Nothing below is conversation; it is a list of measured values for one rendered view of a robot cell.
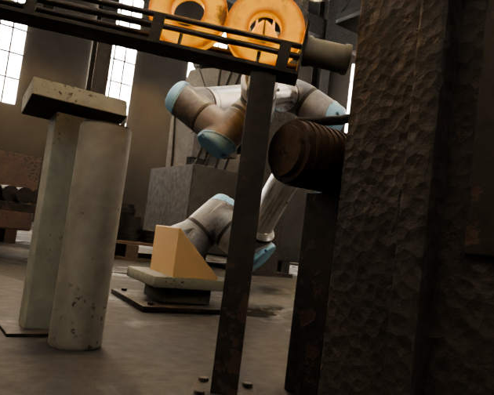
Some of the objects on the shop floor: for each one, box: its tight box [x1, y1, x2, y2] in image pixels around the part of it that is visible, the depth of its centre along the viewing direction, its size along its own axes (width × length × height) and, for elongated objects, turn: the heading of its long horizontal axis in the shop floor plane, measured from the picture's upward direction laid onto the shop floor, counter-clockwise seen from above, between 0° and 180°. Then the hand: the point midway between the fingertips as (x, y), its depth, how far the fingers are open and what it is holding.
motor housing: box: [268, 119, 347, 395], centre depth 101 cm, size 13×22×54 cm
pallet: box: [114, 203, 155, 263], centre depth 431 cm, size 120×81×44 cm
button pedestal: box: [0, 77, 127, 337], centre depth 132 cm, size 16×24×62 cm
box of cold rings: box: [143, 164, 310, 274], centre depth 477 cm, size 123×93×87 cm
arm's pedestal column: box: [111, 284, 221, 315], centre depth 200 cm, size 40×40×8 cm
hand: (263, 28), depth 102 cm, fingers closed
